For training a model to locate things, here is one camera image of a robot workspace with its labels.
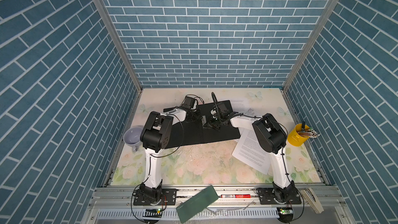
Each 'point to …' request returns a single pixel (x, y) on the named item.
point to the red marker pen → (236, 196)
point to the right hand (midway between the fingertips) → (201, 124)
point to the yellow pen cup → (294, 139)
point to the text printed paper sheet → (250, 150)
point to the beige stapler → (312, 200)
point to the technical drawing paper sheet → (250, 112)
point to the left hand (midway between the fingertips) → (202, 116)
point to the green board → (196, 204)
